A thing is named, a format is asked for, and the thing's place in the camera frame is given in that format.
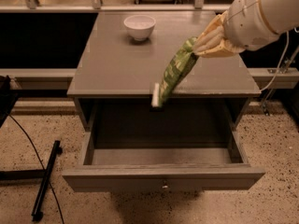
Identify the open grey top drawer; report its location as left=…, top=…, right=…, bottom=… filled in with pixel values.
left=63, top=99, right=265, bottom=192

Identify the grey wooden drawer cabinet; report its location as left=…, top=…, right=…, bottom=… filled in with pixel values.
left=67, top=10, right=260, bottom=129

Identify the black metal floor stand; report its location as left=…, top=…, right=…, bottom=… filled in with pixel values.
left=0, top=141, right=63, bottom=222

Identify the black floor cable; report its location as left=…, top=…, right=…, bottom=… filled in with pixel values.
left=7, top=113, right=65, bottom=224

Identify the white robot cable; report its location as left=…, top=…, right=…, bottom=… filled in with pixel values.
left=260, top=31, right=291, bottom=92

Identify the green rice chip bag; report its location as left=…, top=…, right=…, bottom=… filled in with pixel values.
left=151, top=37, right=198, bottom=107

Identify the beige ridged gripper finger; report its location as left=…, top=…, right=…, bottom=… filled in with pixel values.
left=192, top=26, right=224, bottom=54

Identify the white ceramic bowl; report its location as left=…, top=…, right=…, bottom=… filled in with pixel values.
left=123, top=15, right=156, bottom=41

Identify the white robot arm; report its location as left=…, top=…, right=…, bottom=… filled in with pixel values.
left=192, top=0, right=299, bottom=58

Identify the black equipment at left edge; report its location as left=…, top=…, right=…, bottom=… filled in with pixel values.
left=0, top=76, right=18, bottom=128

